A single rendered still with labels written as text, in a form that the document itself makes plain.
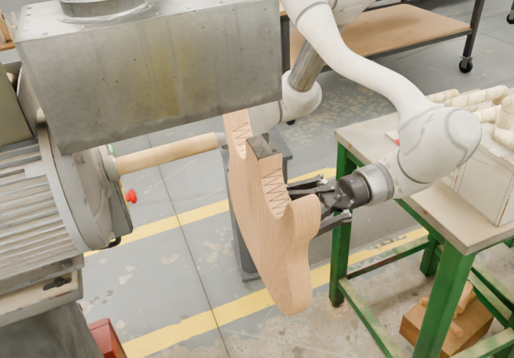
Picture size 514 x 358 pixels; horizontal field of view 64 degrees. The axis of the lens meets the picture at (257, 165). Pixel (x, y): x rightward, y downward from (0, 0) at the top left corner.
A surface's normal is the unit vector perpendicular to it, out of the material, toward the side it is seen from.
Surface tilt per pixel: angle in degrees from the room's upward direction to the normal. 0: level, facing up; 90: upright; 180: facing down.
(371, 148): 0
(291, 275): 73
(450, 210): 0
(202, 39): 90
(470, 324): 0
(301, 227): 95
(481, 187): 90
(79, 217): 82
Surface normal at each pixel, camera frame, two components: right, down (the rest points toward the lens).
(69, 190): 0.32, 0.13
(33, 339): 0.38, 0.53
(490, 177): -0.94, 0.25
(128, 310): -0.07, -0.80
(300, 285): 0.35, 0.35
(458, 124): 0.28, -0.22
